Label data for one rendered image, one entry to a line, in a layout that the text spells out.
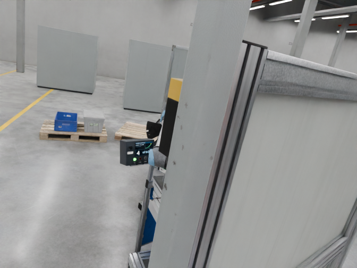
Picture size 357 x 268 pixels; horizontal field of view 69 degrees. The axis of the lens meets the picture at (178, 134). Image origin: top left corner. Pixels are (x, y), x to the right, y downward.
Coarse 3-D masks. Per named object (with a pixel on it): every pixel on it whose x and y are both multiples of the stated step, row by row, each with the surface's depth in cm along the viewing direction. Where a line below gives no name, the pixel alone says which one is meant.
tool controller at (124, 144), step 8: (120, 144) 207; (128, 144) 201; (136, 144) 205; (144, 144) 210; (152, 144) 215; (120, 152) 208; (128, 152) 201; (144, 152) 210; (120, 160) 208; (128, 160) 202; (136, 160) 206; (144, 160) 211
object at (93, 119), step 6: (84, 114) 515; (90, 114) 523; (96, 114) 530; (102, 114) 538; (84, 120) 505; (90, 120) 508; (96, 120) 510; (102, 120) 514; (84, 126) 510; (90, 126) 513; (96, 126) 517; (102, 126) 521; (96, 132) 523
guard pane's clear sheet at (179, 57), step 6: (174, 54) 394; (180, 54) 383; (186, 54) 372; (174, 60) 394; (180, 60) 384; (174, 66) 395; (180, 66) 384; (174, 72) 396; (180, 72) 385; (180, 78) 386; (168, 84) 408; (168, 90) 409
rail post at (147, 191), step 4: (144, 192) 236; (148, 192) 236; (144, 196) 236; (148, 196) 236; (144, 200) 236; (148, 200) 238; (144, 204) 237; (144, 208) 238; (144, 212) 240; (140, 216) 244; (144, 216) 242; (140, 220) 244; (144, 220) 244; (140, 224) 244; (144, 224) 246; (140, 228) 245; (140, 232) 246; (140, 236) 248; (140, 240) 251; (136, 244) 253; (140, 244) 252; (136, 248) 254; (140, 248) 254
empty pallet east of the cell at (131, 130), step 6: (126, 126) 601; (132, 126) 611; (138, 126) 617; (144, 126) 626; (120, 132) 551; (126, 132) 559; (132, 132) 566; (138, 132) 573; (144, 132) 582; (114, 138) 545; (120, 138) 544; (138, 138) 541; (156, 138) 558
